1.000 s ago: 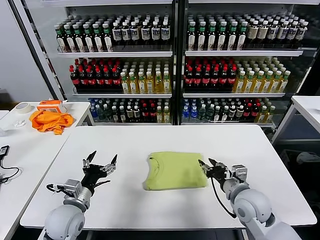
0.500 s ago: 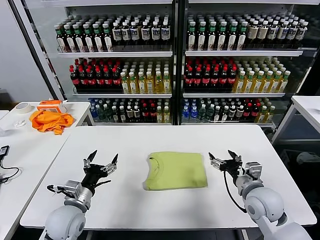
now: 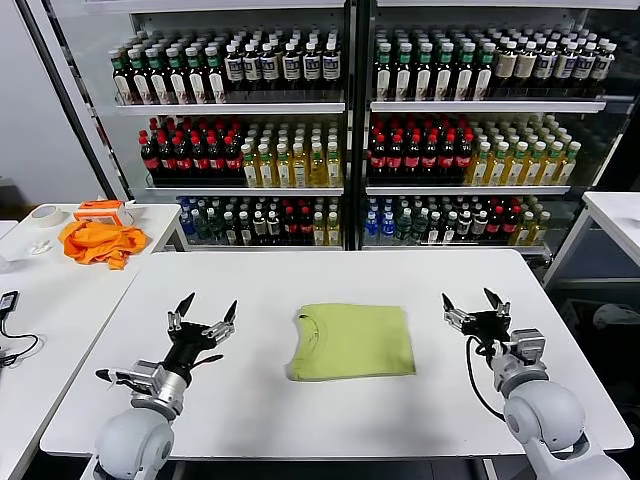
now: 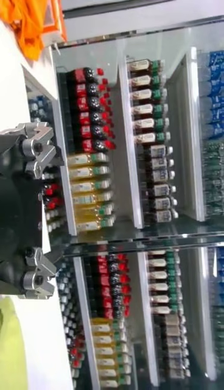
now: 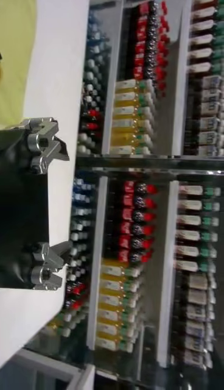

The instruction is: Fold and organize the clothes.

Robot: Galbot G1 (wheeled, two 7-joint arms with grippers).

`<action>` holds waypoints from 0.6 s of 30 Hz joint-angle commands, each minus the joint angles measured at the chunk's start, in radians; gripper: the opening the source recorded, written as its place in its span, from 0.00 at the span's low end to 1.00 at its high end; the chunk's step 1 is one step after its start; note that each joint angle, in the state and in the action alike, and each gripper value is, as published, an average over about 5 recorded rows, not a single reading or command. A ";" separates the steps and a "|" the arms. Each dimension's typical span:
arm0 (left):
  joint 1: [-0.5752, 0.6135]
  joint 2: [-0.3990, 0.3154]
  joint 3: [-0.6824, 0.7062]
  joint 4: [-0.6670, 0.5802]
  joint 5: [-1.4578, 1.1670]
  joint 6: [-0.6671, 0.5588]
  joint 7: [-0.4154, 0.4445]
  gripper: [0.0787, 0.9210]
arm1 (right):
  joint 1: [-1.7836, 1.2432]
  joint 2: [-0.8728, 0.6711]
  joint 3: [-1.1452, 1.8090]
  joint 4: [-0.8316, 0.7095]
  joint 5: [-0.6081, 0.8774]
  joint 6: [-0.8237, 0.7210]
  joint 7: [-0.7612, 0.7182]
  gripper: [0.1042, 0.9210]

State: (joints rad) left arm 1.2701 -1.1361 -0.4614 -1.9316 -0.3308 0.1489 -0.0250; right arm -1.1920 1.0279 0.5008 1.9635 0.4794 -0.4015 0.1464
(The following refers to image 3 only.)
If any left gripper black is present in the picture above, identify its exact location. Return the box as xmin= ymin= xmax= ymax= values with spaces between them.
xmin=162 ymin=291 xmax=239 ymax=374

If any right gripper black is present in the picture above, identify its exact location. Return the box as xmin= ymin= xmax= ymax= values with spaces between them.
xmin=442 ymin=287 xmax=514 ymax=344

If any yellow-green t-shirt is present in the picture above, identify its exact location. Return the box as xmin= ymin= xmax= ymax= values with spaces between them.
xmin=284 ymin=303 xmax=418 ymax=384

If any dark storage bin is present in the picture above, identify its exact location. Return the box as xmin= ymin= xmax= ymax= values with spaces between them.
xmin=560 ymin=297 xmax=640 ymax=352

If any crumpled orange cloth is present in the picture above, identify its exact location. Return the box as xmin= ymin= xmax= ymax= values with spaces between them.
xmin=58 ymin=221 xmax=151 ymax=272

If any grey cloth bundle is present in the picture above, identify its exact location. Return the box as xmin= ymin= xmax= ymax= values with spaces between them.
xmin=593 ymin=302 xmax=640 ymax=332

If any white side table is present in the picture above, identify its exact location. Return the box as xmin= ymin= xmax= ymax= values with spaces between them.
xmin=543 ymin=191 xmax=640 ymax=289
xmin=0 ymin=202 xmax=183 ymax=480

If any orange and white box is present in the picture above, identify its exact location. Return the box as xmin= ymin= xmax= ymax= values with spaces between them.
xmin=73 ymin=199 xmax=136 ymax=228

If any beige masking tape roll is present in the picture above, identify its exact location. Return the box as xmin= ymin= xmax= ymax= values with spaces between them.
xmin=28 ymin=204 xmax=65 ymax=230

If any drinks shelf unit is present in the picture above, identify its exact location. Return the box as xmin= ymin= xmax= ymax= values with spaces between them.
xmin=17 ymin=0 xmax=360 ymax=253
xmin=358 ymin=0 xmax=640 ymax=257

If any green-cap dark tea bottle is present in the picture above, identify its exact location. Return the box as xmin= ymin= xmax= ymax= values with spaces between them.
xmin=126 ymin=46 xmax=155 ymax=106
xmin=415 ymin=42 xmax=435 ymax=102
xmin=395 ymin=42 xmax=415 ymax=102
xmin=436 ymin=42 xmax=456 ymax=102
xmin=184 ymin=45 xmax=209 ymax=106
xmin=475 ymin=42 xmax=498 ymax=102
xmin=456 ymin=42 xmax=478 ymax=102
xmin=204 ymin=45 xmax=228 ymax=105
xmin=165 ymin=45 xmax=191 ymax=106
xmin=375 ymin=42 xmax=394 ymax=102
xmin=144 ymin=45 xmax=173 ymax=106
xmin=109 ymin=46 xmax=137 ymax=106

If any white-cap dark drink bottle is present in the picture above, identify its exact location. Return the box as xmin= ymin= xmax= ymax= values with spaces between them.
xmin=572 ymin=42 xmax=597 ymax=92
xmin=553 ymin=42 xmax=577 ymax=92
xmin=494 ymin=41 xmax=520 ymax=92
xmin=514 ymin=41 xmax=538 ymax=92
xmin=533 ymin=41 xmax=557 ymax=92
xmin=590 ymin=43 xmax=617 ymax=93

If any white-cap blue-label bottle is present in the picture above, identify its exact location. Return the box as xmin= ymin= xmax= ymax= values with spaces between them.
xmin=243 ymin=44 xmax=263 ymax=94
xmin=281 ymin=43 xmax=302 ymax=94
xmin=301 ymin=42 xmax=322 ymax=94
xmin=224 ymin=44 xmax=245 ymax=94
xmin=321 ymin=42 xmax=342 ymax=94
xmin=261 ymin=43 xmax=281 ymax=94

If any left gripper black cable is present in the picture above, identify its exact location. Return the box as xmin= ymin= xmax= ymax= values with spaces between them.
xmin=187 ymin=353 xmax=225 ymax=374

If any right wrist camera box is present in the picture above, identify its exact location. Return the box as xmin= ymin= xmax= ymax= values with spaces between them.
xmin=508 ymin=327 xmax=549 ymax=369

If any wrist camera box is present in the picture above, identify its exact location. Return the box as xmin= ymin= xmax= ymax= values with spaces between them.
xmin=508 ymin=327 xmax=549 ymax=369
xmin=128 ymin=359 xmax=169 ymax=401

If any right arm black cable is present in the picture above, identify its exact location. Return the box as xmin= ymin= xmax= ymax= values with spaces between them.
xmin=464 ymin=335 xmax=507 ymax=419

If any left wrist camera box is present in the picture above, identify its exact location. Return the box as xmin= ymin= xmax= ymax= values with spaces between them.
xmin=128 ymin=359 xmax=169 ymax=401

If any left camera black cable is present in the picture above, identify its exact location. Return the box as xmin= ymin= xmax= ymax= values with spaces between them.
xmin=94 ymin=368 xmax=134 ymax=389

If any black adapter cable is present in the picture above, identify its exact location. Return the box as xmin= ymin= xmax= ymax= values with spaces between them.
xmin=0 ymin=309 xmax=40 ymax=371

